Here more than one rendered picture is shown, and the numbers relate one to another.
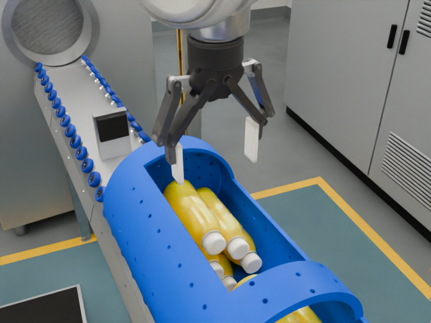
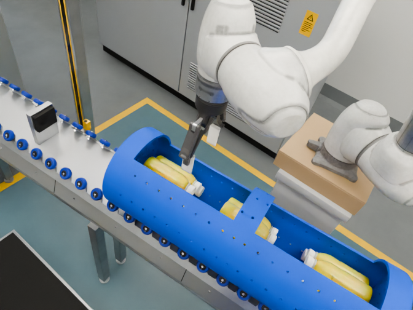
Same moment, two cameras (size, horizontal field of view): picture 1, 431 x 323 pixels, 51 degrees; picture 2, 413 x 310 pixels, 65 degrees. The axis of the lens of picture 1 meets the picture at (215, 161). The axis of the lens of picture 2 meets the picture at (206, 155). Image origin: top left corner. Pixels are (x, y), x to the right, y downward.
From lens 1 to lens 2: 47 cm
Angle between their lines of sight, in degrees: 33
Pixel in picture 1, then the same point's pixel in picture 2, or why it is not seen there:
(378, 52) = (174, 7)
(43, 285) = not seen: outside the picture
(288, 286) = (257, 206)
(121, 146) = (51, 130)
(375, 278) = (202, 156)
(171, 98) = (195, 135)
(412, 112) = not seen: hidden behind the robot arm
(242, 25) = not seen: hidden behind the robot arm
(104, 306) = (37, 236)
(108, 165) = (47, 147)
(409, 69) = (198, 20)
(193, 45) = (208, 105)
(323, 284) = (267, 198)
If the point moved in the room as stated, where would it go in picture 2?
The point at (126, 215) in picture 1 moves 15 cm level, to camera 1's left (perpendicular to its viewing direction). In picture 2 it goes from (136, 193) to (84, 212)
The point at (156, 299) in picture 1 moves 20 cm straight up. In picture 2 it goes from (184, 234) to (193, 194)
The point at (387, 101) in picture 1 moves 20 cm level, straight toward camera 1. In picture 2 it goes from (185, 42) to (188, 55)
